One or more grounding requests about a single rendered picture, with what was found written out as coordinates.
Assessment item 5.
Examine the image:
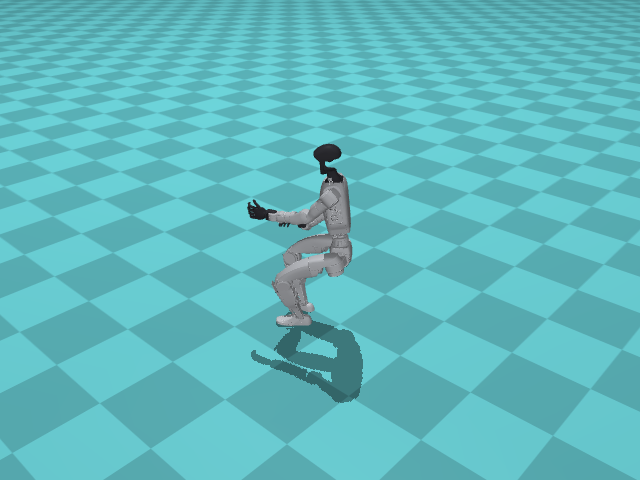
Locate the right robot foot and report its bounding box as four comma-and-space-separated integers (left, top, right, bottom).
299, 300, 315, 312

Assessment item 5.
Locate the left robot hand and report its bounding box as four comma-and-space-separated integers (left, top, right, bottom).
247, 199, 277, 221

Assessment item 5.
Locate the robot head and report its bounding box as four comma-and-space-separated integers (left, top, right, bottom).
313, 144, 343, 183

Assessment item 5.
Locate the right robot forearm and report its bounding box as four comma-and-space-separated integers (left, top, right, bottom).
301, 213, 325, 230

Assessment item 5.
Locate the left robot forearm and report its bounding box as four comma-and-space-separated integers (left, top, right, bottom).
268, 210, 307, 225

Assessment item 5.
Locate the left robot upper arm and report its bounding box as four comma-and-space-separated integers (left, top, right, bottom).
298, 188, 341, 224

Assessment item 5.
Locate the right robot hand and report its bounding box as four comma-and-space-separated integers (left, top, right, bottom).
279, 222, 306, 228

